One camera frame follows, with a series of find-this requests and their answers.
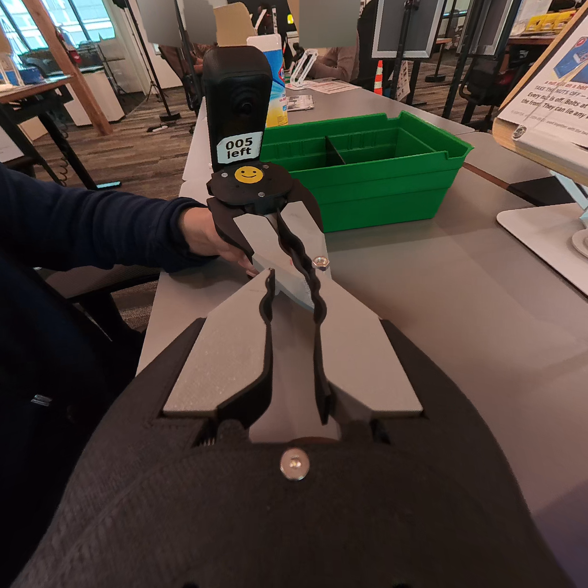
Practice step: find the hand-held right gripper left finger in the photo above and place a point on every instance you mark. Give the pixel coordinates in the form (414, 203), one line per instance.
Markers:
(220, 358)

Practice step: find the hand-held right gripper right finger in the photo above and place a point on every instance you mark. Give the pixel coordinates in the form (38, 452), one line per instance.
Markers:
(367, 363)

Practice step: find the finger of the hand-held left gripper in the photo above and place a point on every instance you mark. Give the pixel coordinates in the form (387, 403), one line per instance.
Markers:
(266, 239)
(307, 229)

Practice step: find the silver hex nut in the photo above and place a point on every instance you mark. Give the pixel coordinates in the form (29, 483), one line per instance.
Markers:
(319, 262)

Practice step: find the green plastic bin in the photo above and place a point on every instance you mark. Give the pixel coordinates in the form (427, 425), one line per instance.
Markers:
(376, 202)

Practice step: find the person's left forearm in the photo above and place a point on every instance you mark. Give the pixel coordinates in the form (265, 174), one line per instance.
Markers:
(92, 220)

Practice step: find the person's left hand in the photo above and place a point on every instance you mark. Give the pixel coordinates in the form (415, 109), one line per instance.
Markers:
(204, 234)

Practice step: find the disinfectant wipes canister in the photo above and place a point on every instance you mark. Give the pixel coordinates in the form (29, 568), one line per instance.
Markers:
(278, 105)

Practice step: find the white folding stand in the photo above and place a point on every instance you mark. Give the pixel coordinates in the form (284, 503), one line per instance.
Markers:
(294, 83)

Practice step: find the printed leaflet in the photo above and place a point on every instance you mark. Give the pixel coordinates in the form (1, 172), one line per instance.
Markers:
(301, 102)

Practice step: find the orange traffic cone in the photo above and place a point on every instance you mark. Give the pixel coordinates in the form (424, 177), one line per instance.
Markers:
(378, 80)

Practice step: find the grey framed panel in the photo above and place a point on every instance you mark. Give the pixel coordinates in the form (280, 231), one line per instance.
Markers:
(487, 23)
(409, 27)

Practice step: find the white board stand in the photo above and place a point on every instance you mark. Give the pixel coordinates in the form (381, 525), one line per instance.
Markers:
(537, 234)

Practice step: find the wooden display board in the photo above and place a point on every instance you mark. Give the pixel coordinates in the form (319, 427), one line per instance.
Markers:
(500, 124)

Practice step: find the printed instruction sheet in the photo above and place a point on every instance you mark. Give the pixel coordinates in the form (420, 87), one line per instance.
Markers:
(551, 82)

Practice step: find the wooden post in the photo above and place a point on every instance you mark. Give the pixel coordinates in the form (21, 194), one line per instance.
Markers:
(69, 59)

